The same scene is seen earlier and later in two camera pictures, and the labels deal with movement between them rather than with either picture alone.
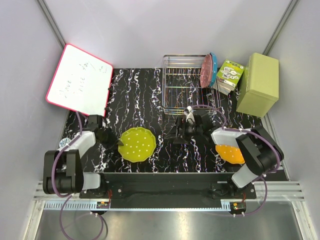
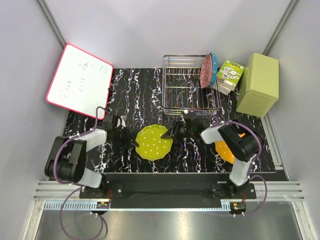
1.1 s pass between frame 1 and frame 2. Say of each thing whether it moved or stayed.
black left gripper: moved
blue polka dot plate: stayed
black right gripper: stayed
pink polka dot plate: stayed
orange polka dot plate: stayed
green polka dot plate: moved
